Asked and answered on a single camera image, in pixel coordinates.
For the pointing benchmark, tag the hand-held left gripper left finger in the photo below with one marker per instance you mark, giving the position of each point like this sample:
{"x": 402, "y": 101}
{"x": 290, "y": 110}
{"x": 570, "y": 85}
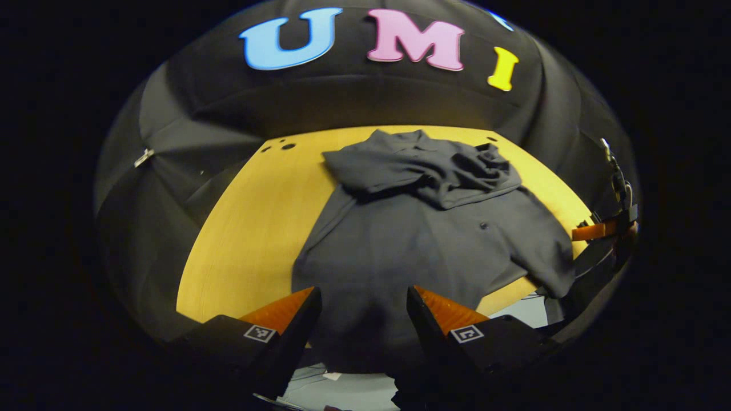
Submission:
{"x": 294, "y": 342}

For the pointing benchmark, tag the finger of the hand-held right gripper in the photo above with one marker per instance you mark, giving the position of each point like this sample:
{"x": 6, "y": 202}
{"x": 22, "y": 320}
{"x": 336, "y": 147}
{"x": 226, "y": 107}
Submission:
{"x": 594, "y": 230}

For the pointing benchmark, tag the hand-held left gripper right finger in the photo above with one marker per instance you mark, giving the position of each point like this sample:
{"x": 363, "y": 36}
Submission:
{"x": 434, "y": 342}

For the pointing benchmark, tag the dark grey shirt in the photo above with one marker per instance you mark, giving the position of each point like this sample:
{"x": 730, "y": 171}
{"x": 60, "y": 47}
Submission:
{"x": 400, "y": 245}

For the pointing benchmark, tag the white clip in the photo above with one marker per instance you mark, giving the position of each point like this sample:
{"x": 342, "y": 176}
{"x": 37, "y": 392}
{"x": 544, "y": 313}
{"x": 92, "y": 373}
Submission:
{"x": 144, "y": 157}

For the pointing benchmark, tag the black backdrop cloth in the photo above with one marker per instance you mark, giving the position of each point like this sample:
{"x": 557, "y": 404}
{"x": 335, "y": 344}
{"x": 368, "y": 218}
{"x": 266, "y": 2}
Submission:
{"x": 371, "y": 97}

